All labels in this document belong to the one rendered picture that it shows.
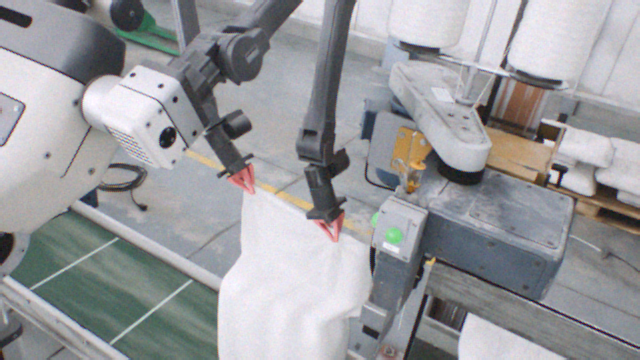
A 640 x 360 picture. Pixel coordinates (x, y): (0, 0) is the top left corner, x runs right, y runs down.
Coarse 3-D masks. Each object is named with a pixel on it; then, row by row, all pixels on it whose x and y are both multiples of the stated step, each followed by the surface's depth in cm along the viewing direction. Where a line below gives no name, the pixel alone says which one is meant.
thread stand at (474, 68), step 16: (496, 0) 98; (400, 48) 106; (416, 48) 105; (432, 48) 107; (480, 48) 102; (464, 64) 105; (480, 64) 103; (528, 80) 96; (544, 80) 97; (560, 80) 98; (464, 96) 108
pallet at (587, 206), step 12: (564, 192) 354; (600, 192) 359; (612, 192) 362; (576, 204) 355; (588, 204) 349; (600, 204) 345; (612, 204) 345; (624, 204) 348; (588, 216) 352; (600, 216) 353; (636, 216) 336; (624, 228) 344; (636, 228) 345
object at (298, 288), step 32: (256, 192) 130; (256, 224) 135; (288, 224) 126; (256, 256) 138; (288, 256) 131; (320, 256) 123; (352, 256) 118; (224, 288) 138; (256, 288) 133; (288, 288) 130; (320, 288) 128; (352, 288) 122; (224, 320) 142; (256, 320) 134; (288, 320) 128; (320, 320) 125; (224, 352) 147; (256, 352) 139; (288, 352) 132; (320, 352) 128
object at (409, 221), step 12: (384, 204) 84; (396, 204) 84; (408, 204) 85; (384, 216) 84; (396, 216) 82; (408, 216) 82; (420, 216) 82; (384, 228) 85; (408, 228) 82; (420, 228) 83; (372, 240) 87; (384, 240) 86; (408, 240) 83; (408, 252) 84
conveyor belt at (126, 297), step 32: (64, 224) 212; (32, 256) 193; (64, 256) 195; (96, 256) 198; (128, 256) 200; (32, 288) 179; (64, 288) 181; (96, 288) 183; (128, 288) 185; (160, 288) 187; (192, 288) 189; (96, 320) 171; (128, 320) 172; (160, 320) 174; (192, 320) 176; (128, 352) 161; (160, 352) 163; (192, 352) 165
